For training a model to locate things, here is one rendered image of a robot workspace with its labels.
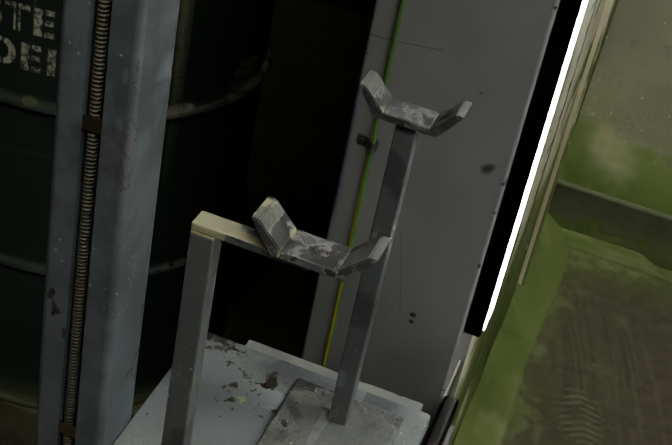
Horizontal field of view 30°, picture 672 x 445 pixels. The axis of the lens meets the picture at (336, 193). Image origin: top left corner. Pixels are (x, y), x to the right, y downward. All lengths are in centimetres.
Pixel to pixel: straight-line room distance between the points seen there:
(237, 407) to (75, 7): 41
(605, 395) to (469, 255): 109
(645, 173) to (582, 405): 63
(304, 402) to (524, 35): 43
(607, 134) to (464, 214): 146
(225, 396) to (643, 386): 151
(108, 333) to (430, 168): 52
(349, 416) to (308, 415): 4
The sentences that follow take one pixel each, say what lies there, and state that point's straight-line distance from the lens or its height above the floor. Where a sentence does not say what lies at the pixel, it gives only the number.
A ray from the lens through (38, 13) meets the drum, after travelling 181.
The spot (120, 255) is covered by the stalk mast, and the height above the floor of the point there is 99.
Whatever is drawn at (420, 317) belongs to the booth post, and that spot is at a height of 65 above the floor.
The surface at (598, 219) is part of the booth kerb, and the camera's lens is 282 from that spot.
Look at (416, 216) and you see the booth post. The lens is 139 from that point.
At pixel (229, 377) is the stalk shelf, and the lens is 111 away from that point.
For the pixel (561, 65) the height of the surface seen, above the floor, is 100.
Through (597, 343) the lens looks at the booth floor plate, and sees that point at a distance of 256.
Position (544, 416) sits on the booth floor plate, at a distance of 234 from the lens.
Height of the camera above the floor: 152
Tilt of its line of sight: 32 degrees down
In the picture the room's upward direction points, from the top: 12 degrees clockwise
